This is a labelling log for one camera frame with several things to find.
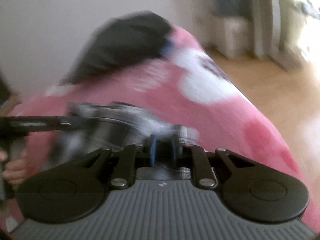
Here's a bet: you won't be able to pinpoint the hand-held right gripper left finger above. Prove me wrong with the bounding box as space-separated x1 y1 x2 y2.
82 135 158 189

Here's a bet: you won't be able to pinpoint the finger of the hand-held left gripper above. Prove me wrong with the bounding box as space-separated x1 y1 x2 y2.
0 115 87 133

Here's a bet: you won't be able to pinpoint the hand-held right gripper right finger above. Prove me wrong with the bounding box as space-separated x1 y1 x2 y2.
171 135 256 189

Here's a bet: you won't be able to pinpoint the black white plaid shirt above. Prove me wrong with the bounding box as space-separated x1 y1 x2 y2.
49 101 200 180

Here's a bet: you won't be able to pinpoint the person's left hand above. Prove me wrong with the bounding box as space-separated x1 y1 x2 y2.
0 150 28 186

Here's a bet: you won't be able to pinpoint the pink floral blanket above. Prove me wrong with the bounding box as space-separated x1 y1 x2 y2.
0 25 313 233

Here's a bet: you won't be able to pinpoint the folded blue jeans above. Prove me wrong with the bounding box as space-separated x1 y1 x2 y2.
161 37 175 57

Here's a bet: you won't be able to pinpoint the dark grey folded garment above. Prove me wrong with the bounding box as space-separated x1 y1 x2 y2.
59 11 175 85

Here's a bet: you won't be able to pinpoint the white water dispenser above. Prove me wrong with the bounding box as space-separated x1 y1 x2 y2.
221 17 254 58

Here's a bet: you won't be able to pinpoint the beige curtain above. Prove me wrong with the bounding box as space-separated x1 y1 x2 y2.
252 0 307 70

